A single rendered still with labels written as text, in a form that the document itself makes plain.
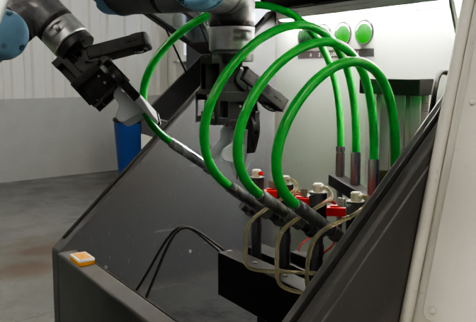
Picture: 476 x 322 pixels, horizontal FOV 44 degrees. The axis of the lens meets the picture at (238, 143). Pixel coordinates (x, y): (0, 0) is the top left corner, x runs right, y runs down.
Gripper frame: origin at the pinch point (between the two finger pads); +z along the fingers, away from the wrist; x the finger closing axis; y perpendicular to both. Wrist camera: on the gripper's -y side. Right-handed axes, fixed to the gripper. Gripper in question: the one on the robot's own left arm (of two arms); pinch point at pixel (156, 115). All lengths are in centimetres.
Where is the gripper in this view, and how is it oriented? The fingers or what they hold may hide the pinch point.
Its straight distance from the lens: 107.5
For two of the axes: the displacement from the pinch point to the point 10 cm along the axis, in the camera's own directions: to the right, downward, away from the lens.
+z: 6.9, 7.2, -1.0
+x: -0.2, -1.1, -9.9
